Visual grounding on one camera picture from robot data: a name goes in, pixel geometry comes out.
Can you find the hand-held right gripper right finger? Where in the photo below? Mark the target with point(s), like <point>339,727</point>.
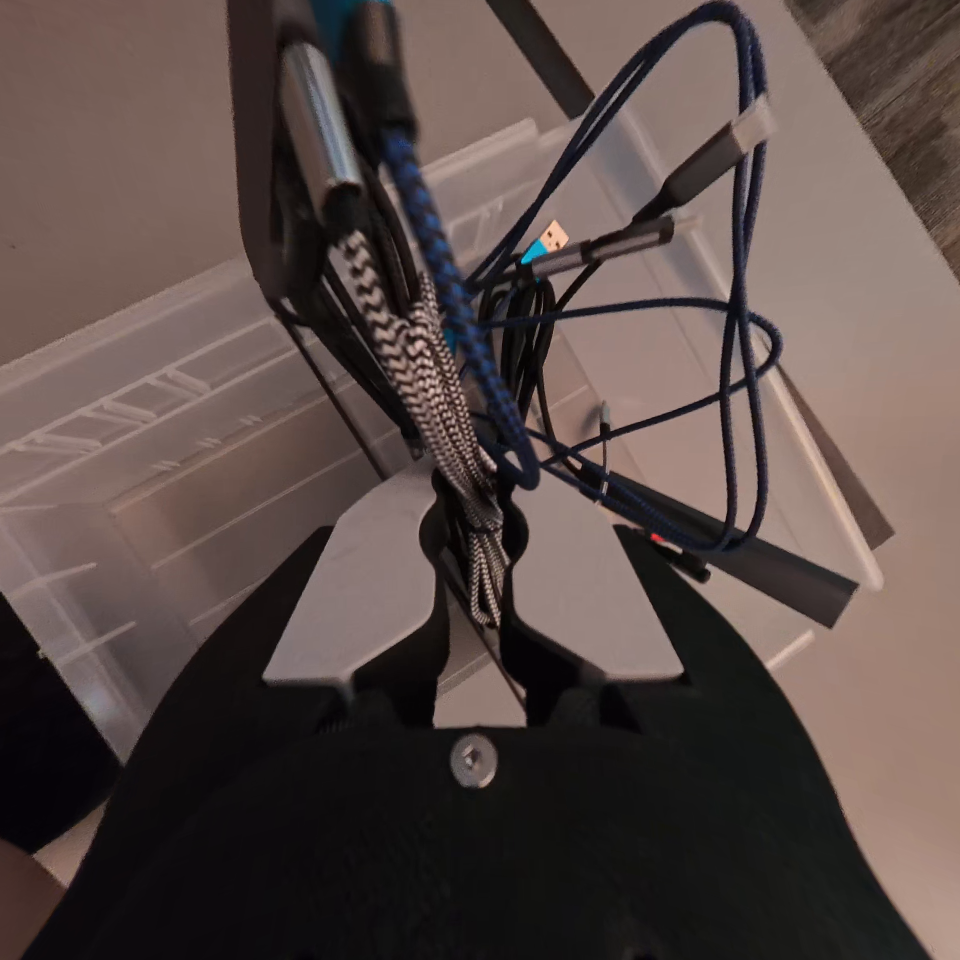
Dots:
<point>592,600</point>

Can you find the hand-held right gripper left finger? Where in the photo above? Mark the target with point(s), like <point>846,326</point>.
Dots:
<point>352,600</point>

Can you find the clear plastic bin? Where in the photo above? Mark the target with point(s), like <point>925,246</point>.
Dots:
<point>150,420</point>

